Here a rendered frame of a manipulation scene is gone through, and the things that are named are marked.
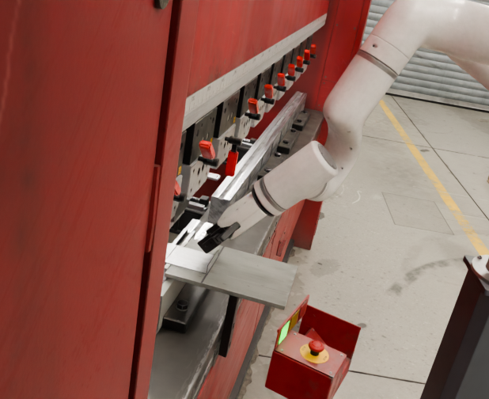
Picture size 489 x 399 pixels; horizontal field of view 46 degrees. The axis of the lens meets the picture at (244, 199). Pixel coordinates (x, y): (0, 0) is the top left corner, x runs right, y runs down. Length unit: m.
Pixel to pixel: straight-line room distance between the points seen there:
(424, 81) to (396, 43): 7.95
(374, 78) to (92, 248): 0.95
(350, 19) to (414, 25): 2.14
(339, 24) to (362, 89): 2.17
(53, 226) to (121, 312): 0.09
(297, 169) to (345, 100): 0.16
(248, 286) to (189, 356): 0.19
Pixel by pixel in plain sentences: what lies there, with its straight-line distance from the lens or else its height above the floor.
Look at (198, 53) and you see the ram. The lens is 1.03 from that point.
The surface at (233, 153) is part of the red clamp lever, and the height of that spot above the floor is 1.21.
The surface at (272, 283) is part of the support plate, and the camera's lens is 1.27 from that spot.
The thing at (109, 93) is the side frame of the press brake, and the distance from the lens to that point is 0.20.
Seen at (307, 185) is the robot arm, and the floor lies 1.25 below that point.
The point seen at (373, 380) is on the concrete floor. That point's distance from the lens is 2.76.
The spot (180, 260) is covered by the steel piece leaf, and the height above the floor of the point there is 1.00.
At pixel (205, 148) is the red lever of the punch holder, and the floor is 1.30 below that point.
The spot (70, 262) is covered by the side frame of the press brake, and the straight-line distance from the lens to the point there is 0.20.
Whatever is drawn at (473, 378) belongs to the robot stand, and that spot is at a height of 0.73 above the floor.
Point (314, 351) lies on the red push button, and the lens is 1.45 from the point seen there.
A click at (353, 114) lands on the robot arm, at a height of 1.40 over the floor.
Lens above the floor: 1.65
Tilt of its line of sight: 23 degrees down
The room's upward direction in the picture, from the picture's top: 10 degrees clockwise
